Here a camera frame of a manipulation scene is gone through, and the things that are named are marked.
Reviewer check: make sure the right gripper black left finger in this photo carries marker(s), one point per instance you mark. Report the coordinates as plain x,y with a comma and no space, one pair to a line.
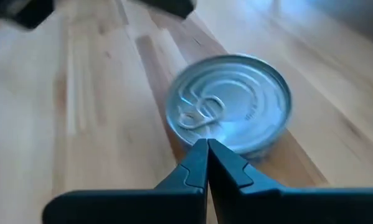
142,208

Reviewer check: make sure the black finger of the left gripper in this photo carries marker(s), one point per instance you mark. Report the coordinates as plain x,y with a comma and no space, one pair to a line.
170,6
21,14

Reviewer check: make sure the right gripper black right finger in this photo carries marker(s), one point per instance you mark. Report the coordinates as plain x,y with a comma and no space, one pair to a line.
298,208

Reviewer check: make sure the blue tuna can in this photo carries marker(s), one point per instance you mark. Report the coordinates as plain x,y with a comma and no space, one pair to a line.
236,99

